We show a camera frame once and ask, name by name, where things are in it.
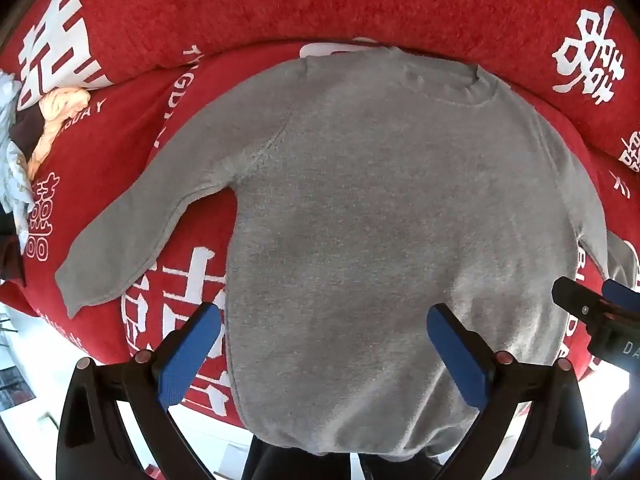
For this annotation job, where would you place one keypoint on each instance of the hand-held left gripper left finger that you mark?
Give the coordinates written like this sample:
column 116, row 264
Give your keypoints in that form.
column 187, row 355

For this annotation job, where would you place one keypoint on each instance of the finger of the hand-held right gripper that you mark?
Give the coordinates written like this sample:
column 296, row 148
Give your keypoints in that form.
column 624, row 294
column 575, row 297

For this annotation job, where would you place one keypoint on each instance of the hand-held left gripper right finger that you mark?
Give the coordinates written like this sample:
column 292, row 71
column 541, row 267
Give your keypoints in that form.
column 457, row 355

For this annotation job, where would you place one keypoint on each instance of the grey knit sweater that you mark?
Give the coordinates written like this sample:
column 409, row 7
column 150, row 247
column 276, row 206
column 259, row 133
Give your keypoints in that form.
column 380, row 220

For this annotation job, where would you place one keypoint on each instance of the person's dark pants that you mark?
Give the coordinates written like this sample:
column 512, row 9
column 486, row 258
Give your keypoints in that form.
column 280, row 465

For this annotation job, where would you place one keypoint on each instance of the dark brown cloth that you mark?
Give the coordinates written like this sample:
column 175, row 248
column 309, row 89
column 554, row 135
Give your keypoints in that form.
column 27, row 132

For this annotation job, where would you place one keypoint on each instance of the red printed blanket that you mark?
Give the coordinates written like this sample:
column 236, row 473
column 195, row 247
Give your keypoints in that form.
column 210, row 15

